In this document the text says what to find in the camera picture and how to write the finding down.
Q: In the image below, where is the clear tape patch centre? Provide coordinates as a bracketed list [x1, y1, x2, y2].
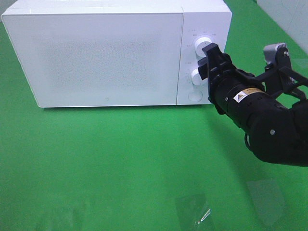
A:
[175, 193, 215, 231]

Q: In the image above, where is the white microwave oven body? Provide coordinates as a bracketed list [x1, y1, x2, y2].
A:
[1, 0, 232, 105]

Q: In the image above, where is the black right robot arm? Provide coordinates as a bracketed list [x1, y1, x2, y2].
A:
[198, 43, 308, 167]

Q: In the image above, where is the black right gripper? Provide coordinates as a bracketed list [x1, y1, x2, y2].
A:
[198, 43, 264, 115]

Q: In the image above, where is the white microwave knob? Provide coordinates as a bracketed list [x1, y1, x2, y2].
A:
[191, 69, 207, 86]
[194, 36, 213, 57]

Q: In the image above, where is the clear tape patch far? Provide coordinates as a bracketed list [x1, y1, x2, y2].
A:
[295, 58, 308, 69]

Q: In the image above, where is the round white door button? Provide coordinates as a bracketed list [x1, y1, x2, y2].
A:
[188, 90, 203, 102]

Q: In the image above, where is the white microwave door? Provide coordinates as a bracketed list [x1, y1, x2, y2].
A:
[3, 13, 183, 107]

